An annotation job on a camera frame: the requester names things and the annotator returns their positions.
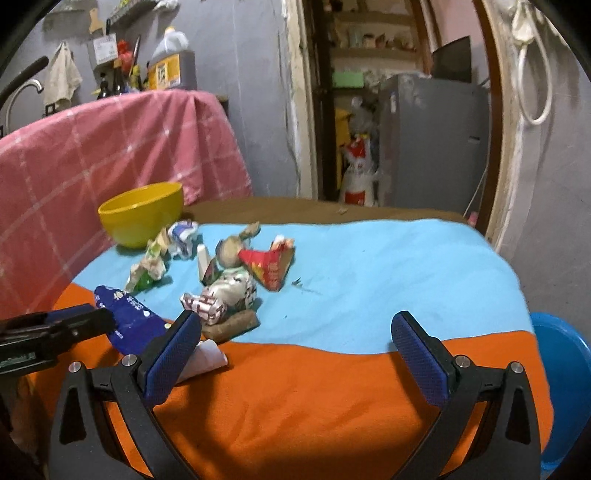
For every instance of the small white carton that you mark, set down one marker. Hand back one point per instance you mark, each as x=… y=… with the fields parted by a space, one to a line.
x=205 y=265

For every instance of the white purple wrapper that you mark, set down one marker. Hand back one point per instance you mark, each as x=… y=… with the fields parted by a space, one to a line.
x=184 y=235

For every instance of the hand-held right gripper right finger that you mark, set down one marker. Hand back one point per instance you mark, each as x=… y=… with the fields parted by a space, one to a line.
x=421 y=362

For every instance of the brown wrapper piece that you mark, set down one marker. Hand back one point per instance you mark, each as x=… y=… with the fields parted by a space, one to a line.
x=231 y=325

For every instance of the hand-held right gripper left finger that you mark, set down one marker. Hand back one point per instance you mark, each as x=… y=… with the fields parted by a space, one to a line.
x=171 y=357

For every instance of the yellow bowl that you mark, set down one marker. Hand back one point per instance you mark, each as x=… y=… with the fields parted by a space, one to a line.
x=138 y=217

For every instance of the small pink object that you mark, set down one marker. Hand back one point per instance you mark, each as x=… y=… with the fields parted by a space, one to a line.
x=472 y=218

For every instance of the blue plastic basin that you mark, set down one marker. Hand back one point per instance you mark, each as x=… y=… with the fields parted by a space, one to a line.
x=565 y=369

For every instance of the green box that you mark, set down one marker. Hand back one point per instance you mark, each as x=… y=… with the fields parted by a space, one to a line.
x=348 y=79

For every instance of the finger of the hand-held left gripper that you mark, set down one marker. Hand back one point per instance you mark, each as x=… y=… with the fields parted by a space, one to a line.
x=60 y=330

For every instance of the grey refrigerator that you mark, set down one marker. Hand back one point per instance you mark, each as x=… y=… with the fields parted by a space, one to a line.
x=434 y=147

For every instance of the large cooking oil jug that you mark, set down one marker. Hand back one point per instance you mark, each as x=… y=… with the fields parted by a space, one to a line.
x=171 y=64

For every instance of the crumpled silver checked wrapper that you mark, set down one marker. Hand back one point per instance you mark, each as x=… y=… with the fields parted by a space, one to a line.
x=226 y=290

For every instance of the blue and orange blanket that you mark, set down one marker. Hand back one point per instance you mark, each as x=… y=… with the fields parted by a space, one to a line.
x=346 y=323

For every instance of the blue wrapper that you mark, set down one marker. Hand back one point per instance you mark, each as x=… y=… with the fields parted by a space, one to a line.
x=131 y=318

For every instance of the dark sauce bottles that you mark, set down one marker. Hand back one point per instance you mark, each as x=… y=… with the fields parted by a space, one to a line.
x=115 y=85

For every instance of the crumpled green white wrapper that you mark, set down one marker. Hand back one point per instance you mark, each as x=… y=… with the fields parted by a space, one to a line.
x=147 y=272

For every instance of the crumpled red wrapper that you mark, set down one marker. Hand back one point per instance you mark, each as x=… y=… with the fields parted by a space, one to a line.
x=268 y=267

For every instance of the white paper note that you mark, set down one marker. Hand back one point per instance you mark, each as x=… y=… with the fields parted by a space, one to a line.
x=105 y=50

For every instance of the black monitor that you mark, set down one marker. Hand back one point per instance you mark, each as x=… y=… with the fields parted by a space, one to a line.
x=455 y=60

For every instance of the wooden shelf with figurines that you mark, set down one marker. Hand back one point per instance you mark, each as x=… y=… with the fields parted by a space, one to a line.
x=369 y=50

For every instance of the hanging beige towel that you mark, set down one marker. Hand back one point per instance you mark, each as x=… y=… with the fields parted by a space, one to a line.
x=62 y=78

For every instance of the crumpled brown wrapper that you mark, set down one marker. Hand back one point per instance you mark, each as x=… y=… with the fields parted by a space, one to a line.
x=228 y=251

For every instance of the metal faucet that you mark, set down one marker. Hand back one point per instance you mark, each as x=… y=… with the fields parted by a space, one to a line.
x=18 y=94

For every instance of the white paper scrap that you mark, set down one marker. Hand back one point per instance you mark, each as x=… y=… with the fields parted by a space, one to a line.
x=210 y=357

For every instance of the red and white bag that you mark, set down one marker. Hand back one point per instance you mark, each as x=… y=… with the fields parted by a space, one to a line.
x=358 y=177

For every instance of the yellow bag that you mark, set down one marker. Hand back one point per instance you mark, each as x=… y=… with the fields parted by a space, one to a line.
x=342 y=129

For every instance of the pink checked cloth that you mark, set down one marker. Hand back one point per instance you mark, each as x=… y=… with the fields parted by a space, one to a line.
x=92 y=161

